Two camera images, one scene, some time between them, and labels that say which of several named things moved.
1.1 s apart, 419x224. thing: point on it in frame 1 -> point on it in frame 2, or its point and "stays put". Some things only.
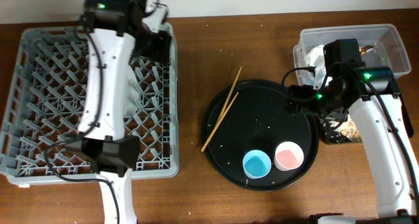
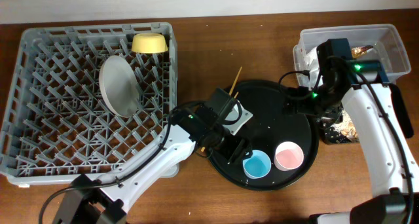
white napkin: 315,58 stays put
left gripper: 159,50 -> 236,149
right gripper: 295,99 stays put
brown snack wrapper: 363,50 stays put
